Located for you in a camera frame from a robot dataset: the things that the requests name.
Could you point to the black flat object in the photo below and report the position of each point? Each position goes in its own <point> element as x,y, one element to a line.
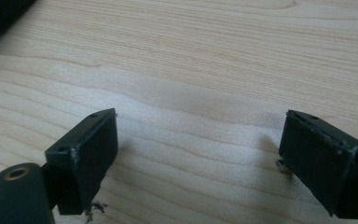
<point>0,17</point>

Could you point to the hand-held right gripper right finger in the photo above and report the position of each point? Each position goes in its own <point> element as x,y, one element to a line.
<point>326,161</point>

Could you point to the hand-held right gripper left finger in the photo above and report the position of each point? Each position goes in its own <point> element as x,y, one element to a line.
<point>84,161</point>

